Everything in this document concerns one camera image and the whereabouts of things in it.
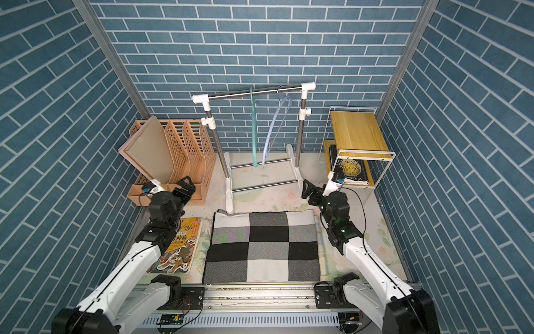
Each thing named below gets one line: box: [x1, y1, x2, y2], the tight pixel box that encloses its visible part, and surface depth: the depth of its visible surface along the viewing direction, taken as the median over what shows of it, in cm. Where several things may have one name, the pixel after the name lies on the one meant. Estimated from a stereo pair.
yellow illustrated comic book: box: [146, 217, 202, 275], surface depth 84 cm
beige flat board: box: [117, 115, 176, 185], surface depth 93 cm
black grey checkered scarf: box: [202, 208, 322, 284], surface depth 85 cm
